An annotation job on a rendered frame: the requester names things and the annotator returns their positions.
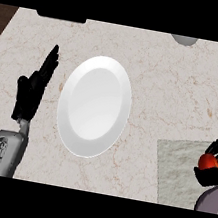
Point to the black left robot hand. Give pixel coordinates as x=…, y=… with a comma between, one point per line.
x=33, y=91

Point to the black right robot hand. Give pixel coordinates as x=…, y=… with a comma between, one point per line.
x=211, y=178

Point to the red tomato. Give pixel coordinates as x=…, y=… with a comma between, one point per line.
x=208, y=162

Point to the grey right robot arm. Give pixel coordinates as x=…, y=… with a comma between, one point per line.
x=211, y=202

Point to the pale grey placemat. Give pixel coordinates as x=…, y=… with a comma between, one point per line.
x=179, y=174

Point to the white oval plate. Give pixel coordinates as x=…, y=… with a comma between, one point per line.
x=94, y=106

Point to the black appliance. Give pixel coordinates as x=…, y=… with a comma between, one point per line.
x=61, y=16

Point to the pale grey round object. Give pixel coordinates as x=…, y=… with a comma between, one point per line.
x=184, y=39

